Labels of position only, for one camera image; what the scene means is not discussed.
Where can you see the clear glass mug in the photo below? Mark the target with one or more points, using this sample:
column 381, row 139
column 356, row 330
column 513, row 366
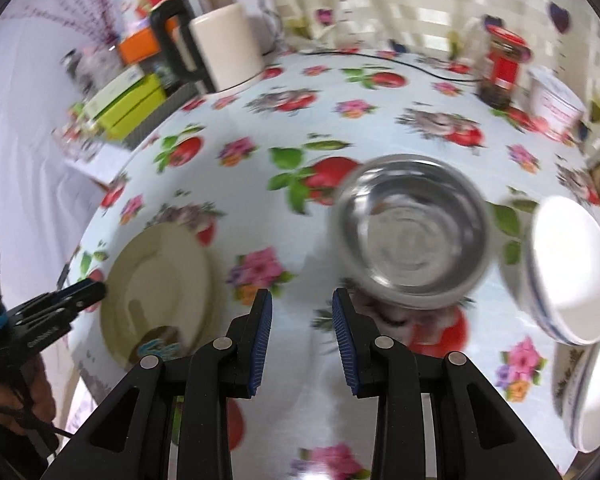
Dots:
column 75, row 145

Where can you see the long white and green box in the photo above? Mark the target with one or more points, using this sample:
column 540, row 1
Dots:
column 115, row 90

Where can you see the cream curtain with heart print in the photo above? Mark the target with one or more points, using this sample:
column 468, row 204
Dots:
column 405, row 0

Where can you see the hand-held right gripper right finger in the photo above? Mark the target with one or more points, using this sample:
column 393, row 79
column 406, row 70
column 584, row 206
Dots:
column 342, row 340

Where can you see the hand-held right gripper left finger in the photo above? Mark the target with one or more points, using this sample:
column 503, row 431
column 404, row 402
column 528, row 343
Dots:
column 261, row 340

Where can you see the person's left hand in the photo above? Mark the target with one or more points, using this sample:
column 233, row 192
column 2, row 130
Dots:
column 42, row 395

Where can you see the vegetable and flower print tablecloth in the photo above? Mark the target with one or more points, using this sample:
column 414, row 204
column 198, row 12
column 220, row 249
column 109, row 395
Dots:
column 380, row 125

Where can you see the white electric kettle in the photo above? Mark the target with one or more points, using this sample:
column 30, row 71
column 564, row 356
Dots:
column 225, row 45

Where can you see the lime green box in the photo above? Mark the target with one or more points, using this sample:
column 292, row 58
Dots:
column 135, row 110

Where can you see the white yogurt tub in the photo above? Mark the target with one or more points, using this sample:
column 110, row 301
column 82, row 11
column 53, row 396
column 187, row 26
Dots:
column 555, row 102

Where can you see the stainless steel bowl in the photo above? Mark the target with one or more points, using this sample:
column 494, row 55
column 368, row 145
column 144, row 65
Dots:
column 410, row 230

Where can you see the glass jar with dark contents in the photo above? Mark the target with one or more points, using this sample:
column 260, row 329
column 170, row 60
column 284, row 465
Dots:
column 77, row 67

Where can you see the black and white zigzag box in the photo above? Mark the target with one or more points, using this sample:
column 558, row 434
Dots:
column 182, row 91

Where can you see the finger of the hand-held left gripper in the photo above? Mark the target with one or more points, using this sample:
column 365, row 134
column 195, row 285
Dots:
column 80, row 291
column 60, row 322

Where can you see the glass jar with red label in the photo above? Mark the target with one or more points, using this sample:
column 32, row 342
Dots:
column 505, row 70

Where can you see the clear box with orange lid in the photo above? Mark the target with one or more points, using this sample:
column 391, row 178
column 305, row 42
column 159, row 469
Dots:
column 137, row 45

